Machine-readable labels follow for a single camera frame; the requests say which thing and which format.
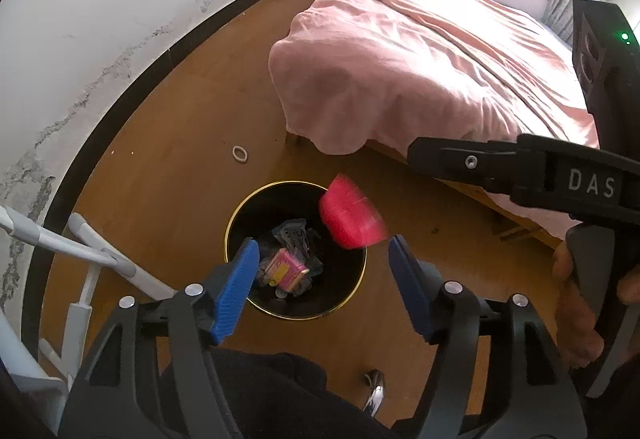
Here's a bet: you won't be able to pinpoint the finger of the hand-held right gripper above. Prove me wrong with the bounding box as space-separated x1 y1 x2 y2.
407 136 523 195

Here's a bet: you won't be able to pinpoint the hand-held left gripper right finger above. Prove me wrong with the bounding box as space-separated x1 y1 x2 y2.
387 234 588 439

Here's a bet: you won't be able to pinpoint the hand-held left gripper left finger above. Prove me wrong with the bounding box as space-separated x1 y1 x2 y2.
59 238 261 439

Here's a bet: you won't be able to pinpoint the pink and yellow small box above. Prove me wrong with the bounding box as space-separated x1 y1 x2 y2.
263 249 309 293

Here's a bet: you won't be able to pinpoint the black bin with gold rim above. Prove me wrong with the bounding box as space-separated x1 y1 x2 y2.
224 180 369 322

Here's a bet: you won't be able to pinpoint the person's right hand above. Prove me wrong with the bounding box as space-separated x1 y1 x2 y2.
552 241 640 367

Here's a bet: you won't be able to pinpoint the person's shoe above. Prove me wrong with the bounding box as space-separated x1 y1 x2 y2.
363 368 386 418

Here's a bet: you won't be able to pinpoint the person's black pants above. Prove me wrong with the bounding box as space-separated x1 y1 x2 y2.
157 349 402 439

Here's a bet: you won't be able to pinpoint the bed with pink blanket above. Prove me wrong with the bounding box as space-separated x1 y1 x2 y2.
267 0 601 241

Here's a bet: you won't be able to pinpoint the white desk leg frame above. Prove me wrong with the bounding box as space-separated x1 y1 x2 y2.
0 204 179 425

